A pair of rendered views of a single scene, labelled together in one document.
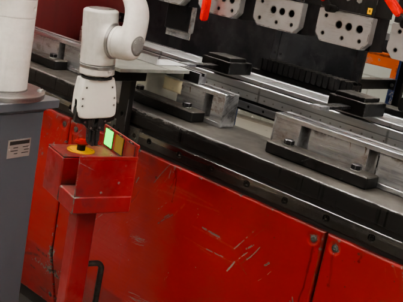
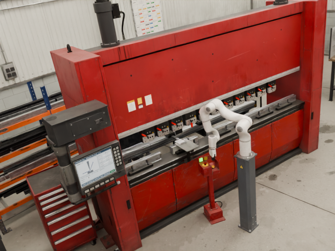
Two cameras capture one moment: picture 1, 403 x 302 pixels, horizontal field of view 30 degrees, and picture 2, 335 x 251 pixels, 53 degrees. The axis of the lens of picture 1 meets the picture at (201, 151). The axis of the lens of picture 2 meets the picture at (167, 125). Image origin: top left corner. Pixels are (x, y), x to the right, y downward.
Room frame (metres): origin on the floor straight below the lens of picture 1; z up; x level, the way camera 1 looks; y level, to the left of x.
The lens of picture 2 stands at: (1.06, 3.60, 2.91)
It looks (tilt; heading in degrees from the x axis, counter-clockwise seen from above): 25 degrees down; 290
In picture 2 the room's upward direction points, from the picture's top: 8 degrees counter-clockwise
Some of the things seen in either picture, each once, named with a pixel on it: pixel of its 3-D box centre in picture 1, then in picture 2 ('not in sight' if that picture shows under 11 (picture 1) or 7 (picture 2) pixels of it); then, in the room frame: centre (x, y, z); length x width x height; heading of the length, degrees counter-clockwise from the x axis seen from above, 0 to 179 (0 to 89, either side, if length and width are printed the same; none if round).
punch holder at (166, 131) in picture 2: not in sight; (161, 128); (2.36, 0.30, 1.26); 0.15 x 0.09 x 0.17; 49
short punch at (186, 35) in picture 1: (180, 21); (178, 131); (2.22, 0.13, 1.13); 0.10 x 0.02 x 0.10; 49
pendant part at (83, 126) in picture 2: not in sight; (86, 154); (2.69, 1.38, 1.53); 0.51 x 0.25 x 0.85; 54
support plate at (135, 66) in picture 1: (135, 64); (186, 145); (2.11, 0.23, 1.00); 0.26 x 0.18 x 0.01; 139
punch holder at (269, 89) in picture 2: not in sight; (269, 85); (1.19, -1.06, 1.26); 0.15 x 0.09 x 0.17; 49
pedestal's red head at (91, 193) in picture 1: (90, 166); (208, 165); (1.85, 0.27, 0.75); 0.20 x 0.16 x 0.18; 35
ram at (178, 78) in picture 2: not in sight; (216, 69); (1.79, -0.36, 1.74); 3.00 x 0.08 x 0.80; 49
